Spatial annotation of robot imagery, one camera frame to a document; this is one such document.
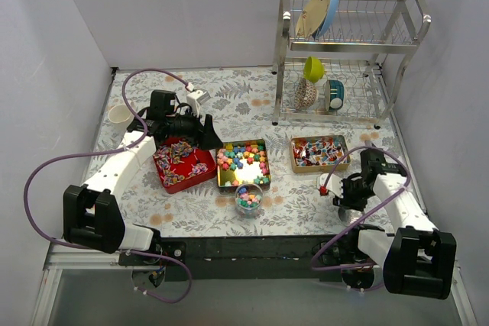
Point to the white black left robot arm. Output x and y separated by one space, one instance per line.
91 215

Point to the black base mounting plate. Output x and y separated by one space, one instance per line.
261 257

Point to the white cup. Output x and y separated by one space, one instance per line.
119 114

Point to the cream plate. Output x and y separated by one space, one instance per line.
311 17

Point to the red tin of swirl lollipops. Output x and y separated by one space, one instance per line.
180 165

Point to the glass jar lid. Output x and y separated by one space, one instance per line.
348 216

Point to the green tin of star candies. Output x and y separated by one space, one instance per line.
242 162

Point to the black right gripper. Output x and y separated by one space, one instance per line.
348 195

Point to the aluminium frame rail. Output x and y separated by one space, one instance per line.
66 258

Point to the green bowl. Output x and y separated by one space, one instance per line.
313 69

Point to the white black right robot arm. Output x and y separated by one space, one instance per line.
418 259

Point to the clear glass jar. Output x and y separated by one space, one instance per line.
248 200

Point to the patterned brown bowl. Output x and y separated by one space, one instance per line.
306 95

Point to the steel dish rack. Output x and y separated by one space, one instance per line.
368 48

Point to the teal white bowl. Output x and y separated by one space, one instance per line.
334 95

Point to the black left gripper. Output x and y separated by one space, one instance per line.
202 132

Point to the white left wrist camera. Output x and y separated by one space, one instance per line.
196 99

